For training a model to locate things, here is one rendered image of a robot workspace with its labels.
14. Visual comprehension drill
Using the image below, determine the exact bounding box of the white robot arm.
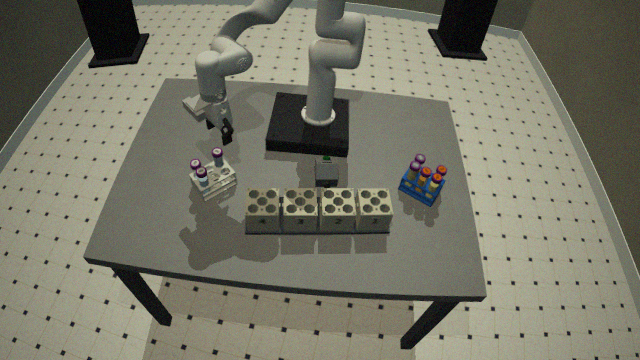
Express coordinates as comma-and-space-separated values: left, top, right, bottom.
182, 0, 366, 126

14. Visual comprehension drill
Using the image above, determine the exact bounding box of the cream tube rack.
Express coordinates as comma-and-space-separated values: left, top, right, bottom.
189, 159, 237, 203

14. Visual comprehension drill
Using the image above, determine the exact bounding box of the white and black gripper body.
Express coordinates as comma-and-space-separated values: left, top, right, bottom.
203, 96, 233, 130

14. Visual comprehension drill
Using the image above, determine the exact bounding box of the beige bucket adapter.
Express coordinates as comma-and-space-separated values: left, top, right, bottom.
319, 188, 356, 231
245, 188, 280, 231
355, 188, 393, 231
282, 188, 318, 231

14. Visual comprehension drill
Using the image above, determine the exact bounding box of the blue tube rack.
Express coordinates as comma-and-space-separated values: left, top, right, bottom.
398, 167, 445, 207

